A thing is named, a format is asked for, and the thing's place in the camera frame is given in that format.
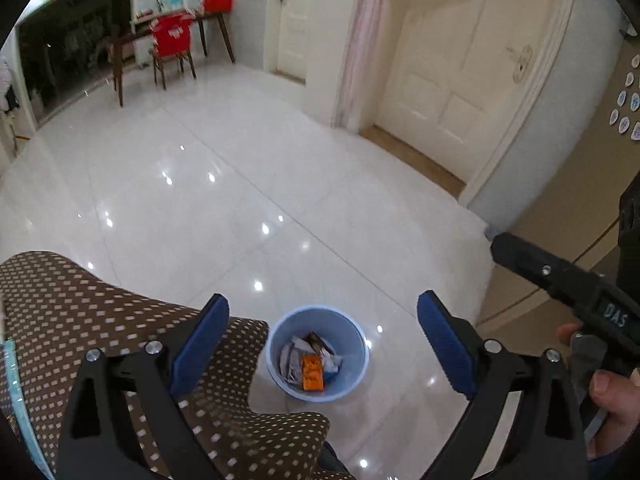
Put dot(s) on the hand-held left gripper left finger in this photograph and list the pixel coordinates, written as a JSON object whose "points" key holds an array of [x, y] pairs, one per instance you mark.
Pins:
{"points": [[200, 345]]}

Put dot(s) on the person's right hand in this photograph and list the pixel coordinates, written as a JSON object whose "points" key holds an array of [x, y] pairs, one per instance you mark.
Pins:
{"points": [[615, 395]]}

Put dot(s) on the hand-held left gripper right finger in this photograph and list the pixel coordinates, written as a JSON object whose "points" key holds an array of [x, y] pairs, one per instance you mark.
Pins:
{"points": [[445, 345]]}

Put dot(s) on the dark wooden dining table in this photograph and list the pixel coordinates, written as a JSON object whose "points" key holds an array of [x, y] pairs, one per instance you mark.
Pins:
{"points": [[116, 55]]}

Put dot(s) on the plain white door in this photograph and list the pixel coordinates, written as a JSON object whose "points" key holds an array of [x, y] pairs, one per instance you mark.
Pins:
{"points": [[295, 25]]}

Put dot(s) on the grey printed packet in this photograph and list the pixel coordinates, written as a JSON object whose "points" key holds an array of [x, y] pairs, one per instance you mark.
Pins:
{"points": [[292, 360]]}

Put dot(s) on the chair with red cover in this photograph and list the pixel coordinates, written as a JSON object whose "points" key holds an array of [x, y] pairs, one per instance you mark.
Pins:
{"points": [[172, 35]]}

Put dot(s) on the white jacket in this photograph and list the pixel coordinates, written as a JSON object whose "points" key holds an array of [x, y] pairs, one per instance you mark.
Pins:
{"points": [[7, 82]]}

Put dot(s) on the teal container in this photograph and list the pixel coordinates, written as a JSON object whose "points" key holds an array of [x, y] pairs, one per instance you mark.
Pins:
{"points": [[175, 1]]}

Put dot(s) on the pink curtain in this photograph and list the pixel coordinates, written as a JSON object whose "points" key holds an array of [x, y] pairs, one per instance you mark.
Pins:
{"points": [[365, 35]]}

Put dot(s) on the dark glass doorway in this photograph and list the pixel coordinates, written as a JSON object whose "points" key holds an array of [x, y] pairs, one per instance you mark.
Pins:
{"points": [[65, 50]]}

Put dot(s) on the wooden clothes stand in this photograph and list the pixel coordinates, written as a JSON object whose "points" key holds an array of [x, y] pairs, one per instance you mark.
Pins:
{"points": [[12, 132]]}

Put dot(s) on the cream panel door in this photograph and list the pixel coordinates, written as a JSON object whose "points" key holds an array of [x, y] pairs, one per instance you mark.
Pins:
{"points": [[450, 60]]}

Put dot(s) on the light blue plastic bin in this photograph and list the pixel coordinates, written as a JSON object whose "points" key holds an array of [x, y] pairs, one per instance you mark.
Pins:
{"points": [[277, 355]]}

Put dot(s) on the group of blue wall stickers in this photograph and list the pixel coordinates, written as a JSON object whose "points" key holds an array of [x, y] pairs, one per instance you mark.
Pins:
{"points": [[625, 110]]}

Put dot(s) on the white paper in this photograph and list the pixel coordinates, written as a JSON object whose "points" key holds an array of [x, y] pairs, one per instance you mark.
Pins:
{"points": [[334, 362]]}

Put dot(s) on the brown packet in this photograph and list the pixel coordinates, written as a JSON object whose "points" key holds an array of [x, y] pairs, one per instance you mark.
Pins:
{"points": [[319, 344]]}

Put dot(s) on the orange packet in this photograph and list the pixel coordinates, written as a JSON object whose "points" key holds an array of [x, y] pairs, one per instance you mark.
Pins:
{"points": [[313, 372]]}

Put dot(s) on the blue white plastic packet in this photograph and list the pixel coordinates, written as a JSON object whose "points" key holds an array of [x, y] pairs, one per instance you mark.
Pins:
{"points": [[12, 395]]}

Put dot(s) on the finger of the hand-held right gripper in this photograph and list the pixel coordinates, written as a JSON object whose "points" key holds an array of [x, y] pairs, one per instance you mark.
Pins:
{"points": [[540, 270]]}

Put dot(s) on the brown polka dot tablecloth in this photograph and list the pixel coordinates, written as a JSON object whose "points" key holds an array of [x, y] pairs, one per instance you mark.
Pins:
{"points": [[75, 300]]}

